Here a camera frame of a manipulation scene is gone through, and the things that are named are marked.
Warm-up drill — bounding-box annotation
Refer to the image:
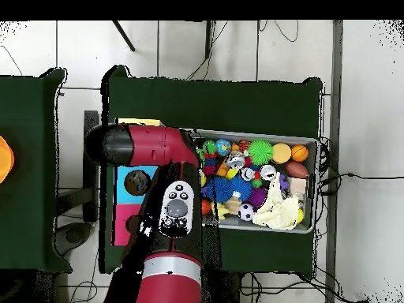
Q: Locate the wooden box with three holes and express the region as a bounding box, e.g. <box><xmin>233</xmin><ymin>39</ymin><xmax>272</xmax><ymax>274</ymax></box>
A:
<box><xmin>111</xmin><ymin>117</ymin><xmax>165</xmax><ymax>248</ymax></box>

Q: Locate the rainbow spiky caterpillar toy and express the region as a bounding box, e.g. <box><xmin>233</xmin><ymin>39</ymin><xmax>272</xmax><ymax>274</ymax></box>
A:
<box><xmin>196</xmin><ymin>140</ymin><xmax>219</xmax><ymax>176</ymax></box>

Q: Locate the globe print ball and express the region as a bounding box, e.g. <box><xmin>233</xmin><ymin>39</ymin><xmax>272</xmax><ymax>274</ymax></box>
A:
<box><xmin>215</xmin><ymin>138</ymin><xmax>232</xmax><ymax>157</ymax></box>

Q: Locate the blue spiky ball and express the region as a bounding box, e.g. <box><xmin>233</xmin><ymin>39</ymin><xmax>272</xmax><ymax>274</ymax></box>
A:
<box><xmin>206</xmin><ymin>175</ymin><xmax>234</xmax><ymax>204</ymax></box>

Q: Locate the green spiky ball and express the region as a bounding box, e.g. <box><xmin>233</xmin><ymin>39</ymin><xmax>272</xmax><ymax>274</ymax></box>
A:
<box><xmin>247</xmin><ymin>139</ymin><xmax>273</xmax><ymax>166</ymax></box>

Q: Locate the small soccer ball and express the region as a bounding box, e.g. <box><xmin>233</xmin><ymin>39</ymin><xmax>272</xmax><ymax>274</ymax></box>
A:
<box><xmin>237</xmin><ymin>203</ymin><xmax>256</xmax><ymax>222</ymax></box>

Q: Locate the purple knobbly ball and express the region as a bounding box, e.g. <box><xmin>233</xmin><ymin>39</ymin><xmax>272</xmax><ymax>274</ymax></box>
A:
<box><xmin>247</xmin><ymin>186</ymin><xmax>268</xmax><ymax>208</ymax></box>

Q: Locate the dark green tablecloth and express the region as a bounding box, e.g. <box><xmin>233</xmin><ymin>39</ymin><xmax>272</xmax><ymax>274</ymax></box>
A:
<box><xmin>99</xmin><ymin>65</ymin><xmax>324</xmax><ymax>280</ymax></box>
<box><xmin>0</xmin><ymin>67</ymin><xmax>73</xmax><ymax>273</ymax></box>

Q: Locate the pale yellow knitted cloth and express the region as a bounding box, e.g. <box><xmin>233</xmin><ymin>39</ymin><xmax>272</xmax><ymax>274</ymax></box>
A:
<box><xmin>252</xmin><ymin>171</ymin><xmax>305</xmax><ymax>231</ymax></box>

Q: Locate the black tripod leg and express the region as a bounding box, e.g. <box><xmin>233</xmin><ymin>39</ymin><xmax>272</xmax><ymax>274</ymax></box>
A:
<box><xmin>204</xmin><ymin>20</ymin><xmax>214</xmax><ymax>59</ymax></box>
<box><xmin>111</xmin><ymin>20</ymin><xmax>136</xmax><ymax>52</ymax></box>

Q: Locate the grey plastic foot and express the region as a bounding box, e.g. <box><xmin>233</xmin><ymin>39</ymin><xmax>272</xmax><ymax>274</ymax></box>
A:
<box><xmin>53</xmin><ymin>222</ymin><xmax>93</xmax><ymax>257</ymax></box>

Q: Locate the orange plastic object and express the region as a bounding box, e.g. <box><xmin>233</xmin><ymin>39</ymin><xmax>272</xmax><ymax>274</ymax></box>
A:
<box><xmin>0</xmin><ymin>135</ymin><xmax>16</xmax><ymax>185</ymax></box>

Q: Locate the wire mesh bin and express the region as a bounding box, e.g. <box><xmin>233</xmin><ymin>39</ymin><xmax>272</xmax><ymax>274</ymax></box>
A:
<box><xmin>187</xmin><ymin>127</ymin><xmax>320</xmax><ymax>234</ymax></box>

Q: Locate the black cable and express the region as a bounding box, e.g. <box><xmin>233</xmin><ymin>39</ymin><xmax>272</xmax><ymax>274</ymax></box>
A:
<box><xmin>318</xmin><ymin>171</ymin><xmax>404</xmax><ymax>196</ymax></box>

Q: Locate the grey floor cable cover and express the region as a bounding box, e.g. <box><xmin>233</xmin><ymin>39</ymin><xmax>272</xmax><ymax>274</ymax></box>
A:
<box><xmin>324</xmin><ymin>20</ymin><xmax>344</xmax><ymax>303</ymax></box>

